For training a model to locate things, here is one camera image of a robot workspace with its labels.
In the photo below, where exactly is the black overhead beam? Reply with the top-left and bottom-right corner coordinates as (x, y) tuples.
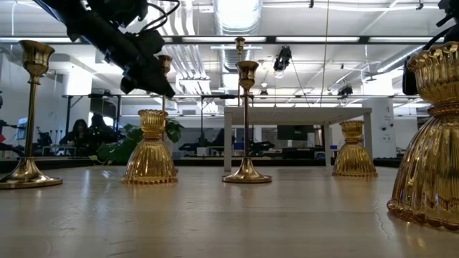
(0, 34), (445, 45)

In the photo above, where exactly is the amber ribbed glass candle holder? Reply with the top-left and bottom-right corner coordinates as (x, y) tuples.
(120, 109), (179, 186)
(331, 120), (378, 178)
(386, 41), (459, 231)

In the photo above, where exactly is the black table frame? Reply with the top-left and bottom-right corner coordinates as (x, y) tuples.
(0, 156), (403, 173)

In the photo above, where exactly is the small background monitor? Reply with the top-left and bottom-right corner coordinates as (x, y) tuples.
(16, 117), (29, 140)

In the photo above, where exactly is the dark background monitor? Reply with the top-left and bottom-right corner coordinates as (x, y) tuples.
(276, 125), (316, 141)

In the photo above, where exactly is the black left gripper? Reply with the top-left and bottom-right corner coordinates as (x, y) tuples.
(120, 29), (176, 100)

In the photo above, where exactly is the thin hanging cable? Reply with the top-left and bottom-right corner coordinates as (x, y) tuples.
(320, 0), (330, 108)

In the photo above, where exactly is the person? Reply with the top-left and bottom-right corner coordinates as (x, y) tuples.
(209, 128), (236, 148)
(89, 113), (119, 144)
(59, 119), (90, 157)

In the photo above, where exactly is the white pillar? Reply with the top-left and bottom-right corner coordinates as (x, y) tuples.
(361, 98), (397, 159)

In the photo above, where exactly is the short brass candlestick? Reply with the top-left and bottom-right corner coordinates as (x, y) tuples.
(0, 39), (64, 190)

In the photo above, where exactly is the green leafy plant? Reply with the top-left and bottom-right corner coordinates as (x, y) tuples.
(88, 117), (186, 166)

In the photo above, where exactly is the white table in background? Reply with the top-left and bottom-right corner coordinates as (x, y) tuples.
(222, 106), (374, 173)

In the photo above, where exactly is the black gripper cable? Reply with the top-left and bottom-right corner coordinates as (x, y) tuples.
(138, 0), (181, 35)
(422, 27), (453, 51)

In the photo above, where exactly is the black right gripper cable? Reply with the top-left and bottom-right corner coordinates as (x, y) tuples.
(422, 27), (453, 51)

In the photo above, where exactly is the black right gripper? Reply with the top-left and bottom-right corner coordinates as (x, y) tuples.
(402, 0), (459, 96)

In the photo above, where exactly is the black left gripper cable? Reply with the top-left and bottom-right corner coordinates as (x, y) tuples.
(138, 0), (181, 35)

